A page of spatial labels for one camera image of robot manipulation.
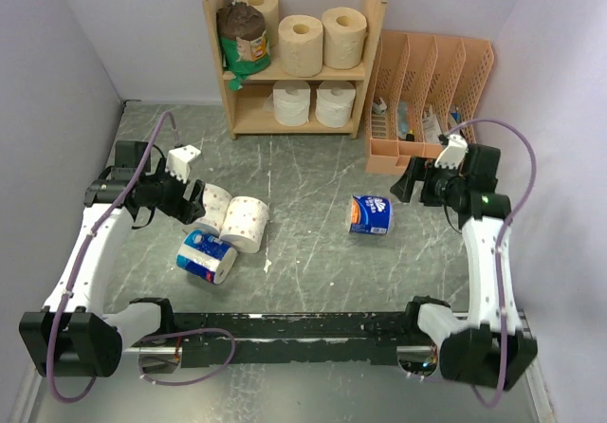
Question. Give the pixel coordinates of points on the papers in organizer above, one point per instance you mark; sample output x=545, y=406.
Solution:
x=431, y=126

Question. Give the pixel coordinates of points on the pink dotted roll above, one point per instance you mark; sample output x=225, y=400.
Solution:
x=245, y=223
x=216, y=202

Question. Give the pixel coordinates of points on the pink dotted roll right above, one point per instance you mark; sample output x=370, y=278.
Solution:
x=245, y=223

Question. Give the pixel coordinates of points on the blue item in organizer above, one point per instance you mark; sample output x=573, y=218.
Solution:
x=404, y=129

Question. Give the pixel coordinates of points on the plain white roll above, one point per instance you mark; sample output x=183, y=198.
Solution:
x=334, y=103
x=291, y=102

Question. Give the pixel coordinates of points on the orange plastic file organizer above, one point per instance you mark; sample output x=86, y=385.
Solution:
x=421, y=69

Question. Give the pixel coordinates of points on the dark items in organizer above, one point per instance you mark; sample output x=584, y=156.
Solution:
x=454, y=117

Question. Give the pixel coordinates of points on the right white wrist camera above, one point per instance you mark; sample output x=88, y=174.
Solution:
x=453, y=153

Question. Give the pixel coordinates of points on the aluminium extrusion rail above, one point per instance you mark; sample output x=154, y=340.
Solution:
x=524, y=322

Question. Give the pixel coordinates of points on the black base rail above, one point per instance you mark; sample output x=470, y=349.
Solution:
x=378, y=338

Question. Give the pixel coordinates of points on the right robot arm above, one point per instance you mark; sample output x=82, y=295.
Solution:
x=488, y=348

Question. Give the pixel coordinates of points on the beige paper roll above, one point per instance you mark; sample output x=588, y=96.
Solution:
x=270, y=11
x=344, y=33
x=301, y=45

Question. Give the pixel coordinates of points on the pink dotted roll left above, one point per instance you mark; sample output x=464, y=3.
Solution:
x=216, y=202

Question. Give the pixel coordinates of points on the white item in organizer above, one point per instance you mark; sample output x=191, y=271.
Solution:
x=379, y=106

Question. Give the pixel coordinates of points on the green brown paper roll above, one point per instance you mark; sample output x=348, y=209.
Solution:
x=243, y=39

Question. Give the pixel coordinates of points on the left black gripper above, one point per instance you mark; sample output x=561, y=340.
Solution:
x=181, y=208

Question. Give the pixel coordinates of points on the wooden two-tier shelf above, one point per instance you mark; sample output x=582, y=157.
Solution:
x=245, y=109

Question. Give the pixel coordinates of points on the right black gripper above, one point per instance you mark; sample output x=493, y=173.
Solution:
x=415, y=171

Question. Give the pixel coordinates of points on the blue roll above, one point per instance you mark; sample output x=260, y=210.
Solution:
x=370, y=214
x=205, y=256

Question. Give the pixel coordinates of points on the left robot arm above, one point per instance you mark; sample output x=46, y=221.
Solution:
x=71, y=335

